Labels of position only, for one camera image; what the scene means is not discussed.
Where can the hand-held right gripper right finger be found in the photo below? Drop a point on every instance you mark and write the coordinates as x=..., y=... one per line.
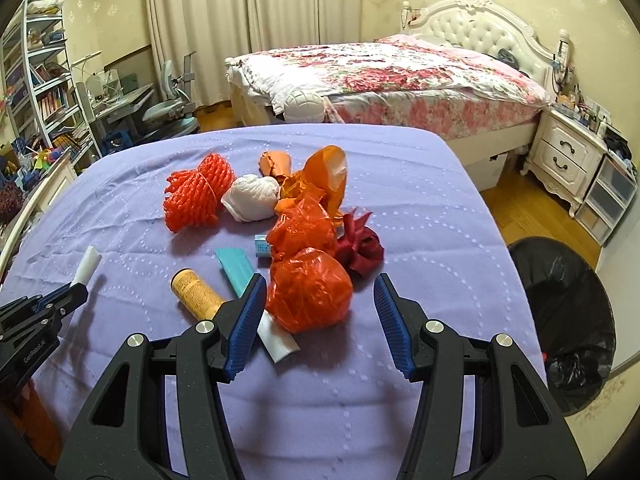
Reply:
x=392, y=320

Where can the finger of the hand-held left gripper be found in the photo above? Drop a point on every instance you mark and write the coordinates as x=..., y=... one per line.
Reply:
x=50, y=300
x=75, y=297

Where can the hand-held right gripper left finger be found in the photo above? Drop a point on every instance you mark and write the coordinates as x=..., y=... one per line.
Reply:
x=247, y=320

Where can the white paper roll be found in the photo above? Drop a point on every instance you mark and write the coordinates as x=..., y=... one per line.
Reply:
x=89, y=265

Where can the red plastic bag ball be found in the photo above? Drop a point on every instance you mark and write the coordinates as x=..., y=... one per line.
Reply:
x=310, y=290

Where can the red cloth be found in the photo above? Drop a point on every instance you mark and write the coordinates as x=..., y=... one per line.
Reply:
x=362, y=250

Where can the white sock ball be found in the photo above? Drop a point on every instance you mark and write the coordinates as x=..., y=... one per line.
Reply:
x=250, y=197

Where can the trash bin with black liner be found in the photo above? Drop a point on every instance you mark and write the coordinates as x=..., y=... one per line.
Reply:
x=560, y=285

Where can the teal and white tube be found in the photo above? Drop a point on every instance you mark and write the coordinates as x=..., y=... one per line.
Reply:
x=237, y=267

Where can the yellow bottle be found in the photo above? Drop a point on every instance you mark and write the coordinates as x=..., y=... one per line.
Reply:
x=192, y=292

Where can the small blue white box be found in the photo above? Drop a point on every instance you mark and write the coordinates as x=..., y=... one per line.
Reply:
x=261, y=246

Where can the crumpled red plastic bag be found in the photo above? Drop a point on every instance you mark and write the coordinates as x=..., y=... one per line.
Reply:
x=300, y=232

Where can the purple quilted table cover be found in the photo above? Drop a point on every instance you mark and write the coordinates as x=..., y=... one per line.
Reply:
x=400, y=185

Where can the red foam fruit net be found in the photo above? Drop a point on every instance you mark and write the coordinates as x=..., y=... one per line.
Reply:
x=192, y=195

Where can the pile of colourful toys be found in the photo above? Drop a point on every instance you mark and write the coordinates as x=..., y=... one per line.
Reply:
x=35, y=160

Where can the orange folded cloth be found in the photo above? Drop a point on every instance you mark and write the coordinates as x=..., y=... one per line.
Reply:
x=275, y=162

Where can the orange plastic bag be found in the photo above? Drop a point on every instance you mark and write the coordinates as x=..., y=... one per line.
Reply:
x=325, y=175

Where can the white storage box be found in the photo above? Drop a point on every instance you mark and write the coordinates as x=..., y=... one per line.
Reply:
x=490, y=172

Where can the grey study desk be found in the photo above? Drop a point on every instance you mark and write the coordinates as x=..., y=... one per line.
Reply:
x=120, y=100

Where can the grey desk chair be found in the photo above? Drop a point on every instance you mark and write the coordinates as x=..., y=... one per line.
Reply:
x=165, y=110

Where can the white bookshelf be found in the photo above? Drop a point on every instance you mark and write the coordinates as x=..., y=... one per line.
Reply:
x=31, y=85

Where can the white wardrobe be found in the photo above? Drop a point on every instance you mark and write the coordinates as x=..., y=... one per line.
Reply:
x=622, y=310

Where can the white nightstand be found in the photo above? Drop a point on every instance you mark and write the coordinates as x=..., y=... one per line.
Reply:
x=560, y=150

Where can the plastic drawer unit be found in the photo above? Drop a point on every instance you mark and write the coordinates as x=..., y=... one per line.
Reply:
x=607, y=195

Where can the floral bedspread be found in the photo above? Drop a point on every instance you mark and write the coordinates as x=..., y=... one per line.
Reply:
x=380, y=70

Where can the cluster of small bottles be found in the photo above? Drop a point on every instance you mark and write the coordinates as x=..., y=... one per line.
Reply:
x=580, y=105

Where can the black bag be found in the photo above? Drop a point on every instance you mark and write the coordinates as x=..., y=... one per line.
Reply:
x=619, y=145

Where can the dark cloth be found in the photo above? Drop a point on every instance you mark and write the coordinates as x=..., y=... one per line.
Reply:
x=506, y=56

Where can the cream curtain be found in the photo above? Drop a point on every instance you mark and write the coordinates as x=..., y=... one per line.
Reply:
x=210, y=25

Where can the white tufted bed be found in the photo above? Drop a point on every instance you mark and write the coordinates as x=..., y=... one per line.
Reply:
x=480, y=25

